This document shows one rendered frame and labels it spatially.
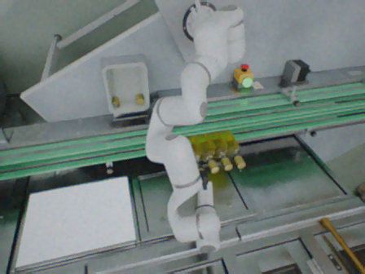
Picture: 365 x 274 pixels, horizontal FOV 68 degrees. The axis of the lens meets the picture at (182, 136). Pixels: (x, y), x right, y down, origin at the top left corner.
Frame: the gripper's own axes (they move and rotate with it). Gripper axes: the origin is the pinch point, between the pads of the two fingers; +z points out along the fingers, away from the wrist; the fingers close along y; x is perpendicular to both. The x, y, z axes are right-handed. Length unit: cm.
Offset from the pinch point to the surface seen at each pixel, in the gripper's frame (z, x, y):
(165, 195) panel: 1.4, 15.1, -12.5
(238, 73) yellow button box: 44, -18, 21
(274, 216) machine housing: -8.3, -28.7, -13.6
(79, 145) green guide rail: 14, 51, 5
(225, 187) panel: 6.0, -10.7, -13.0
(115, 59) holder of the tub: 33, 35, 34
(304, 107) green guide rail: 41, -52, 5
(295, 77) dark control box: 49, -47, 17
